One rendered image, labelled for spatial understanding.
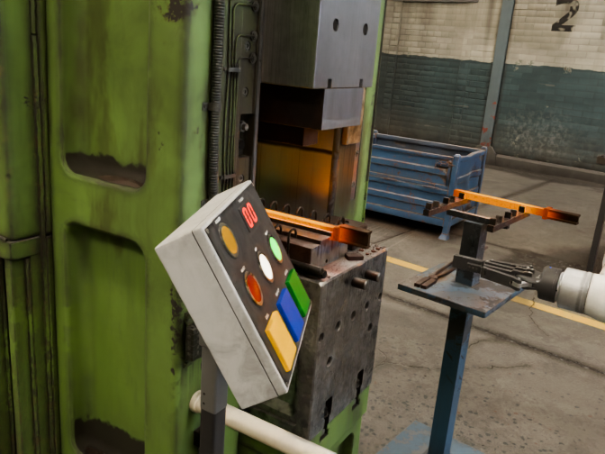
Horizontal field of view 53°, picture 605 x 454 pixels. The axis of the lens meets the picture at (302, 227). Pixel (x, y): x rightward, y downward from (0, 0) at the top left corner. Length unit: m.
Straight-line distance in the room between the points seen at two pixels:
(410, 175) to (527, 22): 4.48
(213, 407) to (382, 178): 4.38
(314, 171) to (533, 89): 7.50
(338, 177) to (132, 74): 0.71
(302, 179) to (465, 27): 7.90
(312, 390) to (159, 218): 0.59
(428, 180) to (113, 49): 4.03
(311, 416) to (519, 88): 8.00
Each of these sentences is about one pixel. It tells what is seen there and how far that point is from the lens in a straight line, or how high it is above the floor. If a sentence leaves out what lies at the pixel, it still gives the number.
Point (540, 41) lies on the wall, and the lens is 9.22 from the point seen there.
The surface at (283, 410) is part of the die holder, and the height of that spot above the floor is 0.52.
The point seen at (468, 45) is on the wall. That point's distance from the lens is 9.61.
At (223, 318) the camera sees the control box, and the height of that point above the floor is 1.07.
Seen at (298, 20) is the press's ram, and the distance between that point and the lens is 1.40.
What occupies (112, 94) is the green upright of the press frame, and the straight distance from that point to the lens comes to 1.48.
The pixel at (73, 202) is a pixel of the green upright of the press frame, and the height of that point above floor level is 1.06.
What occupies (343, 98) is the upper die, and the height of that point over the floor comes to 1.34.
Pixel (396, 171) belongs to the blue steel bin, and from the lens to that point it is 5.34.
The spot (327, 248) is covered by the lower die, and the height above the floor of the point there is 0.96.
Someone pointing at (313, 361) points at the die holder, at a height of 0.70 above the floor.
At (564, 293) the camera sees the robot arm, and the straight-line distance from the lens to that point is 1.39.
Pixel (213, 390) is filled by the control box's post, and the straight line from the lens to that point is 1.14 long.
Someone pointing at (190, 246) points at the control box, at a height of 1.17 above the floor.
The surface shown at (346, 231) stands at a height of 1.00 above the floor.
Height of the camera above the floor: 1.45
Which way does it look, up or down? 16 degrees down
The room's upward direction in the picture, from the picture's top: 5 degrees clockwise
